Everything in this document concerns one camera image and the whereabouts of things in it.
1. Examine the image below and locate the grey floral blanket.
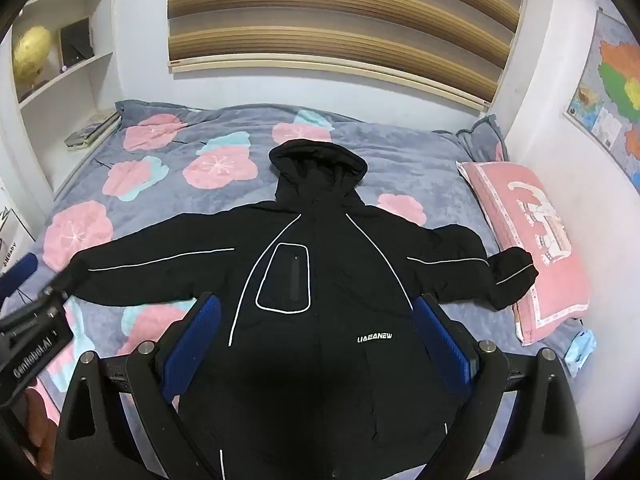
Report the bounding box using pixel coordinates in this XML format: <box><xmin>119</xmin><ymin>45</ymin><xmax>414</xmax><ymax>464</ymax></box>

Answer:
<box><xmin>30</xmin><ymin>99</ymin><xmax>591</xmax><ymax>480</ymax></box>

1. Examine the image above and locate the stack of flat books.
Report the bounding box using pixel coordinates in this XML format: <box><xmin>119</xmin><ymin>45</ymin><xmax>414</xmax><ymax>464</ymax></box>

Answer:
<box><xmin>64</xmin><ymin>110</ymin><xmax>122</xmax><ymax>153</ymax></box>

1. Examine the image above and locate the person's left forearm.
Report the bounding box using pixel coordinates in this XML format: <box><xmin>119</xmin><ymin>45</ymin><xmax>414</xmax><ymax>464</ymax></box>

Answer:
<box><xmin>17</xmin><ymin>387</ymin><xmax>58</xmax><ymax>471</ymax></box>

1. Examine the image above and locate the pink printed pillow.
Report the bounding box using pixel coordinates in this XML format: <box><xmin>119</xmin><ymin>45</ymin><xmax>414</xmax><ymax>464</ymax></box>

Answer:
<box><xmin>456</xmin><ymin>160</ymin><xmax>592</xmax><ymax>347</ymax></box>

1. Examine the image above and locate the white printed box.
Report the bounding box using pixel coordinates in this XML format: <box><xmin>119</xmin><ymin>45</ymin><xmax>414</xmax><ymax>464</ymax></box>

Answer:
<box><xmin>0</xmin><ymin>195</ymin><xmax>36</xmax><ymax>281</ymax></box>

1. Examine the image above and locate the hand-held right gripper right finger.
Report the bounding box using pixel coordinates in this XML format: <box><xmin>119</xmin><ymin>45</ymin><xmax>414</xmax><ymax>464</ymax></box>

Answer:
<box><xmin>412</xmin><ymin>294</ymin><xmax>588</xmax><ymax>480</ymax></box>

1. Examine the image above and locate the yellow globe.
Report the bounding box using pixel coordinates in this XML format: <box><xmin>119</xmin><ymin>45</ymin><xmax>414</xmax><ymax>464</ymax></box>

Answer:
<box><xmin>12</xmin><ymin>25</ymin><xmax>53</xmax><ymax>86</ymax></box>

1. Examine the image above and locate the colourful wall map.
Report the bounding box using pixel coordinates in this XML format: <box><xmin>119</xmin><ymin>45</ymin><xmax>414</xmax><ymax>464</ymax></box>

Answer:
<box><xmin>564</xmin><ymin>7</ymin><xmax>640</xmax><ymax>191</ymax></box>

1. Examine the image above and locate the striped window blind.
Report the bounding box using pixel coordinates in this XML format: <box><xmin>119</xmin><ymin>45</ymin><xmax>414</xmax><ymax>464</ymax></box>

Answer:
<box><xmin>166</xmin><ymin>0</ymin><xmax>531</xmax><ymax>110</ymax></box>

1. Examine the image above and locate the black hooded jacket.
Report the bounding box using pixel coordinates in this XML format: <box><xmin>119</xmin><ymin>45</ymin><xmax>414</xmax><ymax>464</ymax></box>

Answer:
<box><xmin>65</xmin><ymin>139</ymin><xmax>540</xmax><ymax>480</ymax></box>

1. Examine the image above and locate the white bookshelf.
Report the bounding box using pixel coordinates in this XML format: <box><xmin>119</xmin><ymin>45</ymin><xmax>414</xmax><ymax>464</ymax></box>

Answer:
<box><xmin>0</xmin><ymin>0</ymin><xmax>123</xmax><ymax>201</ymax></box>

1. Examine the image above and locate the blue face mask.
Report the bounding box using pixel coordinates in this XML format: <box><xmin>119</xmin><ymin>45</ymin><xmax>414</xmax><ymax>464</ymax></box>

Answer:
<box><xmin>564</xmin><ymin>329</ymin><xmax>597</xmax><ymax>378</ymax></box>

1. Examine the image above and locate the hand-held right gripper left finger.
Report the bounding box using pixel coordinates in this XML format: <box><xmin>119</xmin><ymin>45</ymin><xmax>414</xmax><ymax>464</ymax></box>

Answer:
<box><xmin>52</xmin><ymin>292</ymin><xmax>223</xmax><ymax>480</ymax></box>

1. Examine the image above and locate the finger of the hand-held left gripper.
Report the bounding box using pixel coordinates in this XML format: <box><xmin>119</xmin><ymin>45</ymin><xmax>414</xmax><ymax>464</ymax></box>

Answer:
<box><xmin>0</xmin><ymin>284</ymin><xmax>69</xmax><ymax>333</ymax></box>
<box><xmin>0</xmin><ymin>254</ymin><xmax>39</xmax><ymax>297</ymax></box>

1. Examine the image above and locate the black picture frame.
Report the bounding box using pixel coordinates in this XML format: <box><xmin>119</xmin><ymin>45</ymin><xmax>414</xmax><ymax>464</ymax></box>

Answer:
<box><xmin>59</xmin><ymin>17</ymin><xmax>95</xmax><ymax>68</ymax></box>

